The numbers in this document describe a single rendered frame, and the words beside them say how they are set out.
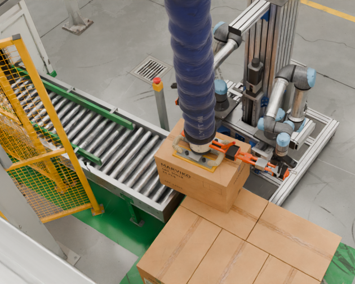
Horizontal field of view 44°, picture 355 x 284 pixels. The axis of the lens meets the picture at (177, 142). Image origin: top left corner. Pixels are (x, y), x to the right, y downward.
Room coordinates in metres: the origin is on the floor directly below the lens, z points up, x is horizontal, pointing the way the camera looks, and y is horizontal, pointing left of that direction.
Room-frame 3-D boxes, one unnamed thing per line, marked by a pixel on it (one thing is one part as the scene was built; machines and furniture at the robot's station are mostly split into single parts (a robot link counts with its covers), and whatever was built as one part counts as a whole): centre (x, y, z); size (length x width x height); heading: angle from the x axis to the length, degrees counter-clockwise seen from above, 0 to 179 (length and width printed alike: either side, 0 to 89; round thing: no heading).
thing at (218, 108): (2.36, -0.38, 1.09); 0.15 x 0.15 x 0.10
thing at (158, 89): (2.74, 0.10, 0.50); 0.07 x 0.07 x 1.00; 50
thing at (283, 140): (1.58, -0.64, 1.50); 0.09 x 0.08 x 0.11; 151
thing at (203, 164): (1.85, -0.11, 1.09); 0.34 x 0.10 x 0.05; 53
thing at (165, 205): (1.99, -0.02, 0.58); 0.70 x 0.03 x 0.06; 140
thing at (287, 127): (1.67, -0.67, 1.50); 0.11 x 0.11 x 0.08; 61
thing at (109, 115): (3.17, 0.98, 0.60); 1.60 x 0.10 x 0.09; 50
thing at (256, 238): (1.33, -0.34, 0.34); 1.20 x 1.00 x 0.40; 50
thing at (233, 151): (1.77, -0.37, 1.20); 0.10 x 0.08 x 0.06; 143
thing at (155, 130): (2.99, 0.67, 0.50); 2.31 x 0.05 x 0.19; 50
